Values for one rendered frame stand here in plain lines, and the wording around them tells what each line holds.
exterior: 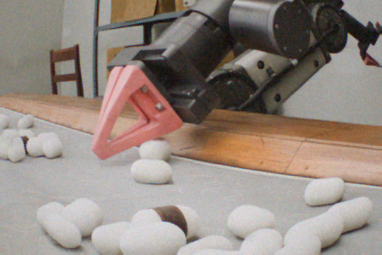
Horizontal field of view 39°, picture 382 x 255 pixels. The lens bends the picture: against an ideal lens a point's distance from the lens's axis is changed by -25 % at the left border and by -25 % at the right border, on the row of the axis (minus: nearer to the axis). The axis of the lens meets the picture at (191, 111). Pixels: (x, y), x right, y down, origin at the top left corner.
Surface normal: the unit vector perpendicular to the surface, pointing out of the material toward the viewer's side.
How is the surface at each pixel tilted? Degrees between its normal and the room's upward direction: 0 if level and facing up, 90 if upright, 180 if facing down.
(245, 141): 45
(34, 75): 90
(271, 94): 90
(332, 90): 91
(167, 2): 90
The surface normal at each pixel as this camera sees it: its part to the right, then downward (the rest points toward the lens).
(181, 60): 0.52, 0.07
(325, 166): -0.65, -0.62
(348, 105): -0.80, 0.15
